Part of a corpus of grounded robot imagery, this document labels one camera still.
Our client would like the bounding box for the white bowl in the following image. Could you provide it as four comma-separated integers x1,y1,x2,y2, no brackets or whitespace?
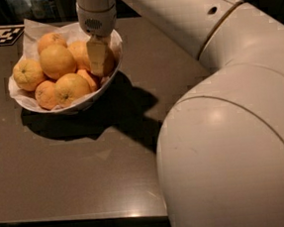
5,18,130,120

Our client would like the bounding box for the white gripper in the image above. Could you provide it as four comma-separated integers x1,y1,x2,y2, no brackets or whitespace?
75,0,117,77

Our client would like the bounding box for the left yellowish orange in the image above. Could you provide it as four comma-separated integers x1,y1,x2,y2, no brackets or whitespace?
12,58,47,91

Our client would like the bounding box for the large centre orange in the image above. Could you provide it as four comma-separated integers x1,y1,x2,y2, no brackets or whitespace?
39,45,76,80

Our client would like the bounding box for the front left small orange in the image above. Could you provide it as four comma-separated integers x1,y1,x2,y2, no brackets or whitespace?
35,80,56,110

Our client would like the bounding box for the orange wedged low right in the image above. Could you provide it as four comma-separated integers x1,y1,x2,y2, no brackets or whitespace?
77,69,100,92

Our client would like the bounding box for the black white fiducial marker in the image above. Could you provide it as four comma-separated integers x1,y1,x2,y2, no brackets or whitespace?
0,26,25,47

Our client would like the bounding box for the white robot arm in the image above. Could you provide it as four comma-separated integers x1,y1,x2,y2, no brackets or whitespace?
76,0,284,227

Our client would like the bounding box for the white paper liner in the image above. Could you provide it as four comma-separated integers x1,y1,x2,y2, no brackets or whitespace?
2,10,129,115

